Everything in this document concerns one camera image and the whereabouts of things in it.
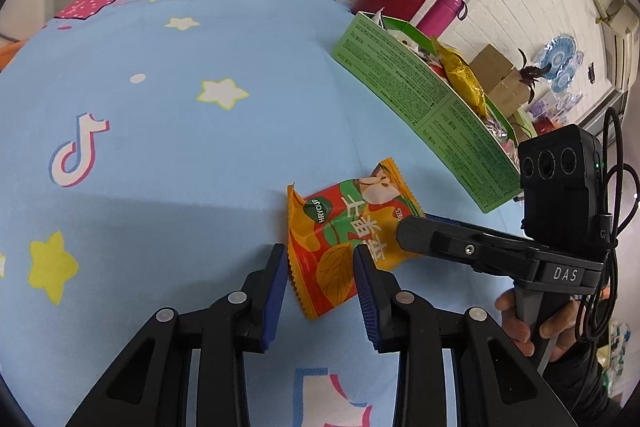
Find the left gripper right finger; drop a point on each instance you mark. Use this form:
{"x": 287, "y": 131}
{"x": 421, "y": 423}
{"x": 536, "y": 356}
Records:
{"x": 495, "y": 384}

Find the person's right hand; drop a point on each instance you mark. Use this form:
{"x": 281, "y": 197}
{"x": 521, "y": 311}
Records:
{"x": 561, "y": 326}

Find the green cardboard box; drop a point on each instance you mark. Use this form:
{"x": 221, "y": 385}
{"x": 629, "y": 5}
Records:
{"x": 404, "y": 69}

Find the blue paper fan decoration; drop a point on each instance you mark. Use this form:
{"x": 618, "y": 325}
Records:
{"x": 562, "y": 56}

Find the orange green snack packet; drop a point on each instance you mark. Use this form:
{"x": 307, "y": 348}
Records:
{"x": 325, "y": 228}

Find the dark potted plant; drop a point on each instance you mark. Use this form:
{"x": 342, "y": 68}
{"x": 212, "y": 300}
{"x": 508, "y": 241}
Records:
{"x": 530, "y": 74}

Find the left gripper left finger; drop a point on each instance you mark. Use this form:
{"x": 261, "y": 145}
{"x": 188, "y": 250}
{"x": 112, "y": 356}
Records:
{"x": 147, "y": 383}

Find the white air conditioner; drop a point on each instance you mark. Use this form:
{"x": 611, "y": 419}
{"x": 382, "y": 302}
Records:
{"x": 621, "y": 40}

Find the blue cartoon tablecloth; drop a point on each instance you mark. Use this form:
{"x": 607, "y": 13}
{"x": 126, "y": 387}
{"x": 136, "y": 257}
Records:
{"x": 145, "y": 156}

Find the pink thermos bottle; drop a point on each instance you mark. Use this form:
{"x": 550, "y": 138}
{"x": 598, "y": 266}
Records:
{"x": 440, "y": 16}

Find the brown cardboard box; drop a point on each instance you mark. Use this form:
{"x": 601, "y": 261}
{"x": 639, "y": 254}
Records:
{"x": 501, "y": 80}

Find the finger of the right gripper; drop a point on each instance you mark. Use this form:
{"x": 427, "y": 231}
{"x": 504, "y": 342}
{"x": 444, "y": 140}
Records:
{"x": 484, "y": 250}
{"x": 449, "y": 221}

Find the yellow crinkled snack bag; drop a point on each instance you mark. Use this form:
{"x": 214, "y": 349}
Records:
{"x": 461, "y": 78}

